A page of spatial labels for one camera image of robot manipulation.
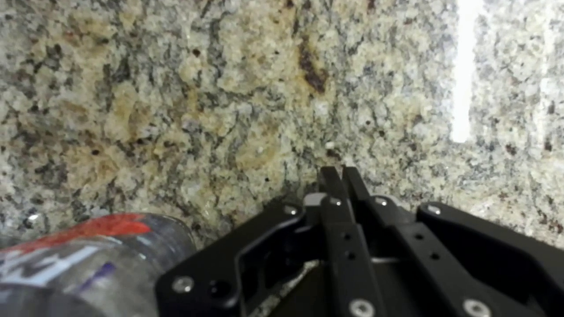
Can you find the Fiji water bottle blue cap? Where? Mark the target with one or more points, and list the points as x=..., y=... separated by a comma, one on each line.
x=89, y=265

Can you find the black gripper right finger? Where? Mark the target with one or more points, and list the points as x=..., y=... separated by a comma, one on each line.
x=470, y=258

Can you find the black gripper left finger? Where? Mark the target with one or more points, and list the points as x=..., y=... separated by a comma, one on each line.
x=347, y=258

